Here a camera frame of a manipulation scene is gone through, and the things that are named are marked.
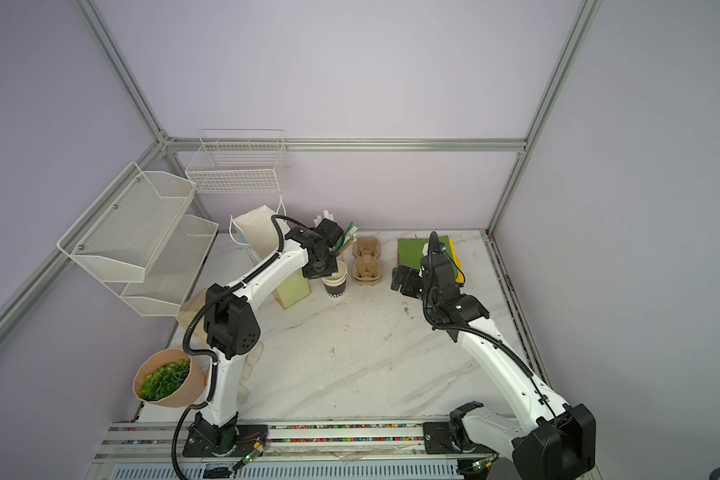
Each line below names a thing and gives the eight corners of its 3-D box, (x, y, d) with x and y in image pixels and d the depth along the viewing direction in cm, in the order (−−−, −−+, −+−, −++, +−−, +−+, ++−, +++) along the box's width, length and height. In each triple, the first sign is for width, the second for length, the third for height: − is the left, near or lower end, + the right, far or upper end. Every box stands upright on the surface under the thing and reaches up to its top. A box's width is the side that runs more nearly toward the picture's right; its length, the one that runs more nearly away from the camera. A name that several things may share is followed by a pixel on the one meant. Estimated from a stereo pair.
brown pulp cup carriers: (351, 287, 105) (351, 279, 101) (353, 245, 119) (353, 236, 115) (382, 287, 105) (382, 279, 101) (380, 245, 119) (381, 236, 115)
